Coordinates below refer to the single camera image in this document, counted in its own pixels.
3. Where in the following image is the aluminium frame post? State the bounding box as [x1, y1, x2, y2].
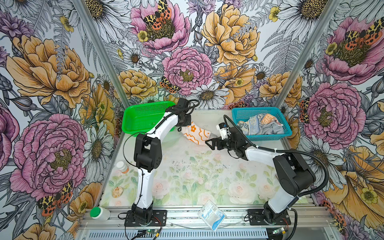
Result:
[274, 1, 341, 108]
[74, 1, 131, 109]

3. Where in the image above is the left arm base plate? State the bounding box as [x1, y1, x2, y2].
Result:
[123, 210, 168, 227]

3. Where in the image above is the left aluminium frame post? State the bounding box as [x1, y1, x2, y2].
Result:
[74, 1, 131, 109]

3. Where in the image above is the orange white floral towel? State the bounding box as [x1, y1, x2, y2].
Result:
[181, 122, 212, 145]

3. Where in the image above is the right aluminium frame post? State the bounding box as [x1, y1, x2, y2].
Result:
[274, 1, 341, 108]

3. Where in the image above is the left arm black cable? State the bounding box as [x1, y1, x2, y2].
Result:
[121, 98, 201, 208]

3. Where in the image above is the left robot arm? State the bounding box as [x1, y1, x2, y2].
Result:
[129, 98, 196, 225]

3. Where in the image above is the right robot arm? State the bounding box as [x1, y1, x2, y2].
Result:
[205, 123, 316, 225]

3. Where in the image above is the aluminium front rail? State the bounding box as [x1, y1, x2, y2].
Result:
[77, 205, 337, 230]

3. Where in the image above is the green plastic basket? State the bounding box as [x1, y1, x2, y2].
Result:
[122, 101, 175, 134]

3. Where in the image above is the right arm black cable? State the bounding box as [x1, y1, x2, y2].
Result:
[222, 114, 330, 198]

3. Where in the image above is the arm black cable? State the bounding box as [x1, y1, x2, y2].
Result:
[222, 114, 330, 198]
[121, 98, 201, 208]

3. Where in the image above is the grey patterned towel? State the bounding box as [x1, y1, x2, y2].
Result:
[237, 114, 284, 136]

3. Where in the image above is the teal plastic basket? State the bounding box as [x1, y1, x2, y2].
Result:
[232, 107, 293, 141]

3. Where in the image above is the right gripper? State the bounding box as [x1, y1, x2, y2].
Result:
[205, 136, 237, 150]

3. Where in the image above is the white blue packet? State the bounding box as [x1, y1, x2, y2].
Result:
[198, 200, 226, 231]

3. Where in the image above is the white bottle green cap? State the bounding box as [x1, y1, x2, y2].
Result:
[90, 207, 111, 222]

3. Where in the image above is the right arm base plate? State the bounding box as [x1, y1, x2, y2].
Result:
[246, 209, 292, 226]

